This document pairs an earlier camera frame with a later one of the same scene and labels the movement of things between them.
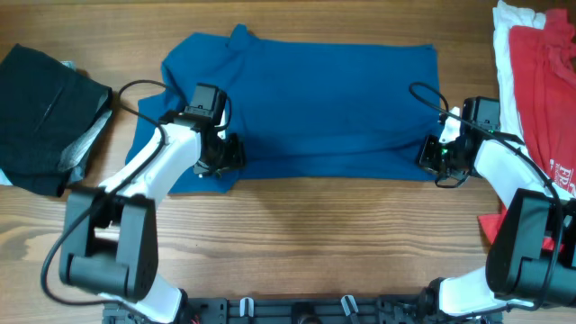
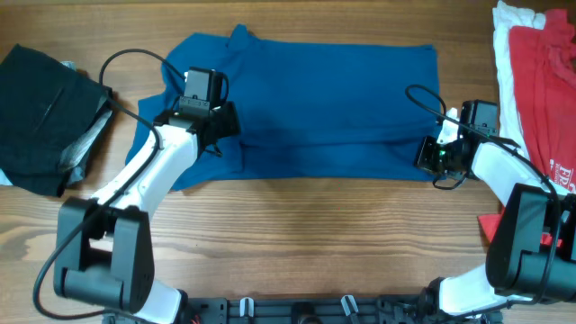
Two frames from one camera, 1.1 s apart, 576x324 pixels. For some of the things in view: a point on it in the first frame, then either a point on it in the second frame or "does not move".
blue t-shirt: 306,107 does not move
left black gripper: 231,155 → 226,124
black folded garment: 45,106 does not move
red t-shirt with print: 544,67 does not move
